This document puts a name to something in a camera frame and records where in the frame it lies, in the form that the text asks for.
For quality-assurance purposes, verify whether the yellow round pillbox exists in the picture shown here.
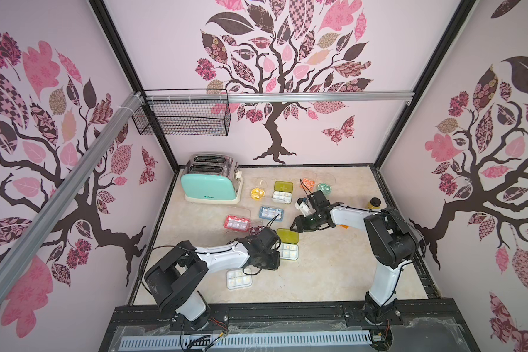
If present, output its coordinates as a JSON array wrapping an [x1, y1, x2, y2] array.
[[250, 178, 268, 201]]

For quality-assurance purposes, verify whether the aluminium rail left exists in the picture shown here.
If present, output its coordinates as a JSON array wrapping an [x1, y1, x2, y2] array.
[[0, 92, 145, 306]]

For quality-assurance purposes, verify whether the yellow bottle black cap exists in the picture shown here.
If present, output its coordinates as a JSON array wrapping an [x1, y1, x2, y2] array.
[[368, 197, 381, 210]]

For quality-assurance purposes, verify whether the magenta small pillbox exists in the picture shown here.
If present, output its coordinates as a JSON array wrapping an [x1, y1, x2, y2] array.
[[249, 221, 264, 236]]

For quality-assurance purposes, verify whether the aluminium rail back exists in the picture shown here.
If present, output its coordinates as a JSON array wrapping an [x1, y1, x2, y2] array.
[[228, 91, 414, 104]]

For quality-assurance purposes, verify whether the aluminium rail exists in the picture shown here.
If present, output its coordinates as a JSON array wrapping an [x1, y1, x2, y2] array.
[[0, 92, 145, 306], [228, 91, 414, 104]]

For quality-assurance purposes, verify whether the red rectangular pillbox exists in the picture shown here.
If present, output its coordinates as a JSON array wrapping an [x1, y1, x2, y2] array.
[[223, 206, 252, 233]]

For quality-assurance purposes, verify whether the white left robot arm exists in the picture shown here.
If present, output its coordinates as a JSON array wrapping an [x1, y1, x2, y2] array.
[[144, 227, 281, 329]]

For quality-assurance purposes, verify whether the clear white pillbox front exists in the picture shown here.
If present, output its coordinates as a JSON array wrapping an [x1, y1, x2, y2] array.
[[226, 268, 253, 290]]

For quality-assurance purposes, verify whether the blue rectangular pillbox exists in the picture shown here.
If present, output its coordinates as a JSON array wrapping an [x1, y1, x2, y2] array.
[[258, 206, 284, 221]]

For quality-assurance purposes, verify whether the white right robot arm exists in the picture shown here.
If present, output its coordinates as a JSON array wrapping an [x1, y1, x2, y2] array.
[[290, 191, 419, 311]]

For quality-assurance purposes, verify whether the green lid white pillbox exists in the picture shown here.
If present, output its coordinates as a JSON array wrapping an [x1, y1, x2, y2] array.
[[277, 228, 299, 261]]

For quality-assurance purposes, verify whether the mint green toaster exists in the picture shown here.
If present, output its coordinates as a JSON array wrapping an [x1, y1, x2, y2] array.
[[180, 153, 243, 205]]

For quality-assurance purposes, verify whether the green round pillbox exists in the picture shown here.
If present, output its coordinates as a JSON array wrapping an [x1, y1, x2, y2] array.
[[316, 173, 336, 195]]

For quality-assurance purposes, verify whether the white slotted cable duct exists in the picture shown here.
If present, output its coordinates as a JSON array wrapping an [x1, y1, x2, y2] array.
[[116, 331, 373, 351]]

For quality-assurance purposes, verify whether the olive lid pillbox back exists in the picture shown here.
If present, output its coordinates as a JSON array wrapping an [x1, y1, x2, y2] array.
[[272, 180, 294, 205]]

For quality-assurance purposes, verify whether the black wire basket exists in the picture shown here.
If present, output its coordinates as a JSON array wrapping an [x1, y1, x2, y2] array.
[[132, 88, 232, 136]]

